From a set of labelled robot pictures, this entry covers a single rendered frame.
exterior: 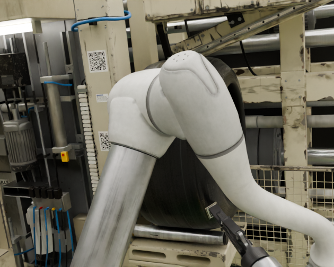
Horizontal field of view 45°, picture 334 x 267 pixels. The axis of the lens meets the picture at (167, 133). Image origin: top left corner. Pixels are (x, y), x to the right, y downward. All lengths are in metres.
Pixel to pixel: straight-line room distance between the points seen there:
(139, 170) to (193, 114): 0.18
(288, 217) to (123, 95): 0.43
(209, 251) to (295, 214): 0.55
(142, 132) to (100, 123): 0.71
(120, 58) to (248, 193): 0.82
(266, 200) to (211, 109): 0.25
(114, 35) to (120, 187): 0.76
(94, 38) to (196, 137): 0.82
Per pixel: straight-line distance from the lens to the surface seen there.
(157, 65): 1.36
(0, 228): 1.56
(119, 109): 0.82
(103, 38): 1.44
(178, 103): 0.70
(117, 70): 1.44
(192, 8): 1.58
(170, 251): 1.44
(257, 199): 0.83
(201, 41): 1.71
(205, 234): 1.39
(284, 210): 0.88
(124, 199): 0.81
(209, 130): 0.71
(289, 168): 1.75
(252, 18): 1.67
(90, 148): 1.56
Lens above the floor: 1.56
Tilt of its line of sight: 13 degrees down
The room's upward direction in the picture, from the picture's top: 6 degrees counter-clockwise
